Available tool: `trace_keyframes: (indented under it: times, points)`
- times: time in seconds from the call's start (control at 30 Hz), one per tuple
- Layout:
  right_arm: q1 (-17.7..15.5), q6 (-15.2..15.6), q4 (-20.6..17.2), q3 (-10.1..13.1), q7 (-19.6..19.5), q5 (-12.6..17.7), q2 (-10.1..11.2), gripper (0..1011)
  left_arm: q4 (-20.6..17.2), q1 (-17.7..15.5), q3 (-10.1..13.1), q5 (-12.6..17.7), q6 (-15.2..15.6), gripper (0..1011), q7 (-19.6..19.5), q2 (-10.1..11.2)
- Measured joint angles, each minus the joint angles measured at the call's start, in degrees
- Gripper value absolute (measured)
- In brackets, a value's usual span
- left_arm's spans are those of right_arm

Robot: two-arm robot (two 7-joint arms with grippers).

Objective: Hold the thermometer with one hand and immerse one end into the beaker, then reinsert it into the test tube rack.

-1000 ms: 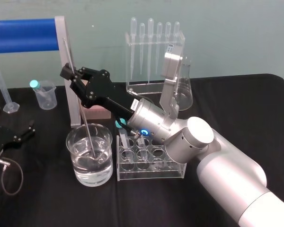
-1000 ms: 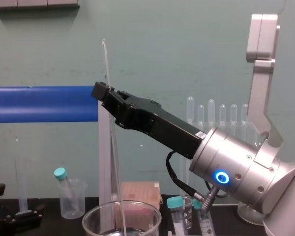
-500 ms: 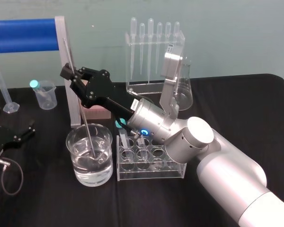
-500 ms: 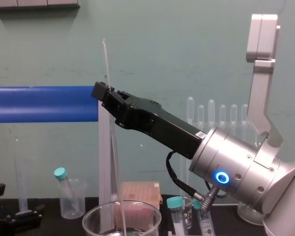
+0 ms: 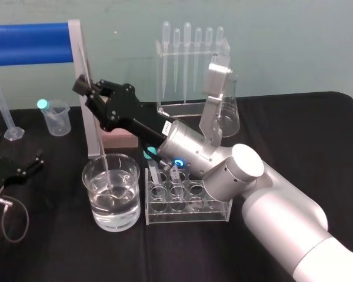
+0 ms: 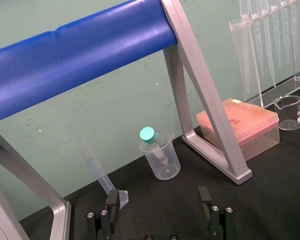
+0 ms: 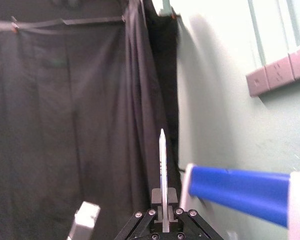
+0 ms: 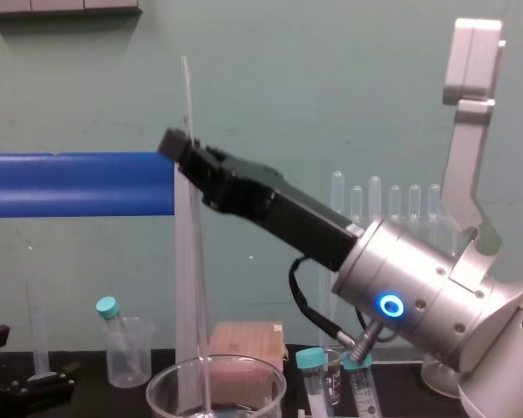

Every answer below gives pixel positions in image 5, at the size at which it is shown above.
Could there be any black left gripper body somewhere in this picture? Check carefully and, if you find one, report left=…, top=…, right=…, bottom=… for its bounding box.
left=0, top=155, right=22, bottom=192

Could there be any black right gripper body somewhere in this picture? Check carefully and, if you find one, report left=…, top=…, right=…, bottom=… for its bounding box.
left=101, top=83, right=169, bottom=147

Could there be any thin clear glass thermometer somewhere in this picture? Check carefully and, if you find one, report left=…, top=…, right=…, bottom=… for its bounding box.
left=76, top=43, right=114, bottom=197

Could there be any clear plastic measuring beaker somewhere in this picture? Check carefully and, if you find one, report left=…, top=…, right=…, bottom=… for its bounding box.
left=43, top=99, right=72, bottom=137

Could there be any clear tube with teal cap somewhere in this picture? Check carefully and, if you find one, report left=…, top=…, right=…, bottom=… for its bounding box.
left=36, top=99, right=63, bottom=130
left=142, top=146, right=166, bottom=196

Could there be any blue cylinder tube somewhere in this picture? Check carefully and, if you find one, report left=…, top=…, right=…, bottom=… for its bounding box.
left=0, top=22, right=69, bottom=67

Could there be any glass beaker with water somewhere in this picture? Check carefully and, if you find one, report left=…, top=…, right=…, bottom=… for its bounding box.
left=81, top=153, right=141, bottom=233

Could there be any clear test tube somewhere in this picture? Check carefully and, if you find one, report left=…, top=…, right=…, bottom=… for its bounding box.
left=166, top=163, right=184, bottom=203

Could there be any clear acrylic test tube rack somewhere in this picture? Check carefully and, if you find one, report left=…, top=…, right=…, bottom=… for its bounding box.
left=144, top=164, right=233, bottom=226

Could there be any pink brown base block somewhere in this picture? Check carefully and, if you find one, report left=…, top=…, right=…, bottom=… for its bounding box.
left=101, top=96, right=138, bottom=149

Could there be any clear plastic graduated cylinder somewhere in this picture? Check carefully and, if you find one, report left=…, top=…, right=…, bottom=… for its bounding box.
left=0, top=85, right=25, bottom=140

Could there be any clear acrylic pipette stand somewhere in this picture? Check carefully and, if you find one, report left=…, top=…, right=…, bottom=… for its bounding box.
left=155, top=37, right=232, bottom=118

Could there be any clear glass conical flask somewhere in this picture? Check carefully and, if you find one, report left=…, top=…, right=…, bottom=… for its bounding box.
left=219, top=74, right=241, bottom=139

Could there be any clear plastic pipette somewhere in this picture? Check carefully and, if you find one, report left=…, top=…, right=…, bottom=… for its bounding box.
left=205, top=26, right=214, bottom=64
left=216, top=26, right=225, bottom=63

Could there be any black table cloth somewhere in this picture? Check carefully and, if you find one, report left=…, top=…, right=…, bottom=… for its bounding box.
left=0, top=90, right=353, bottom=282

